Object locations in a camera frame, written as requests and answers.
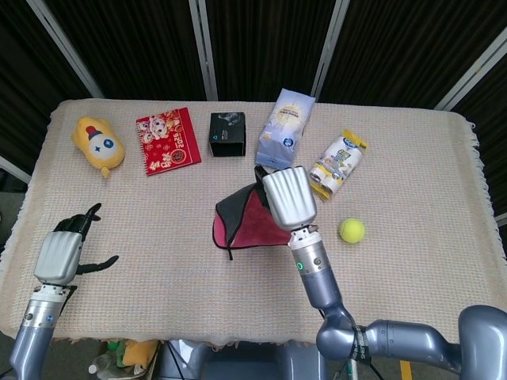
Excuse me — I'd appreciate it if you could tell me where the yellow-green tennis ball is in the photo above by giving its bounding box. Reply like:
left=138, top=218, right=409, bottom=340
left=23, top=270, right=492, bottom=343
left=338, top=218, right=366, bottom=245

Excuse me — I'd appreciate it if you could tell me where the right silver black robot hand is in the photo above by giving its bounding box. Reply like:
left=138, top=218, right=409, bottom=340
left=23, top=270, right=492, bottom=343
left=255, top=165, right=318, bottom=231

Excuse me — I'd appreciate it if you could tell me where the lint roller refill pack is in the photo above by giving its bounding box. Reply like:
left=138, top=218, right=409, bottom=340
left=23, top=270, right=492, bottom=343
left=307, top=128, right=368, bottom=203

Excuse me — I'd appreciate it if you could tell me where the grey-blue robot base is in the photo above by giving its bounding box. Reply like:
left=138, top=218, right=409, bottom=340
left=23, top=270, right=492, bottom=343
left=156, top=340, right=330, bottom=380

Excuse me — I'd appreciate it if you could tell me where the grey and red cloth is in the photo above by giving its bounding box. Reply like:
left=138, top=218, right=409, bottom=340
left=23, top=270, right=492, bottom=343
left=212, top=165, right=296, bottom=261

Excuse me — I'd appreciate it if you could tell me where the beige woven tablecloth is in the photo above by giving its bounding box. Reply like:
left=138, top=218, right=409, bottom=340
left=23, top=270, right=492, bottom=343
left=0, top=98, right=498, bottom=352

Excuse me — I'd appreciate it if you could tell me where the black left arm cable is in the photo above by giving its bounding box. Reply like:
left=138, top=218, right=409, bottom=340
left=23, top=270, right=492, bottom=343
left=59, top=284, right=78, bottom=317

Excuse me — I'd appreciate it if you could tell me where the black cardboard box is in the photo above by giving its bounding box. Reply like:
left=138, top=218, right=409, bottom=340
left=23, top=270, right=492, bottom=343
left=208, top=112, right=247, bottom=158

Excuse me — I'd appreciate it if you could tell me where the yellow plush toy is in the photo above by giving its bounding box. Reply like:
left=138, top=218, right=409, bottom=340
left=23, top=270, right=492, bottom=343
left=71, top=116, right=126, bottom=179

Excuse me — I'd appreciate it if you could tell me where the light blue snack bag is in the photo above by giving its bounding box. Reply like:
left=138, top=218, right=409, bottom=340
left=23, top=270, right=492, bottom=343
left=254, top=87, right=317, bottom=174

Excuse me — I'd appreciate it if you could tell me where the red decorated packet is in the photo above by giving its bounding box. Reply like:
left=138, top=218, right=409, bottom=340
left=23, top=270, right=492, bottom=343
left=135, top=107, right=203, bottom=177

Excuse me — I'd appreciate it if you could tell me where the yellow stuffed toy under table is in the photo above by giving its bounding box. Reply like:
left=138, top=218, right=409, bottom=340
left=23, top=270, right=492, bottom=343
left=123, top=339, right=159, bottom=367

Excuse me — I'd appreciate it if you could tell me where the clear plastic bottle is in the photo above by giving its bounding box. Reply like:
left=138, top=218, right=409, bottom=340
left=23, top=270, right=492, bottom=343
left=87, top=353, right=120, bottom=377

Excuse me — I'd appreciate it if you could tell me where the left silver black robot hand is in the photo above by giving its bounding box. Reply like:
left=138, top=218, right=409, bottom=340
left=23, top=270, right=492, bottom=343
left=33, top=203, right=120, bottom=286

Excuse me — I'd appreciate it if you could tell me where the white partition frame post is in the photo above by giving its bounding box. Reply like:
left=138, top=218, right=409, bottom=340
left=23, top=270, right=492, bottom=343
left=312, top=0, right=352, bottom=101
left=433, top=29, right=507, bottom=112
left=188, top=0, right=219, bottom=101
left=25, top=0, right=105, bottom=100

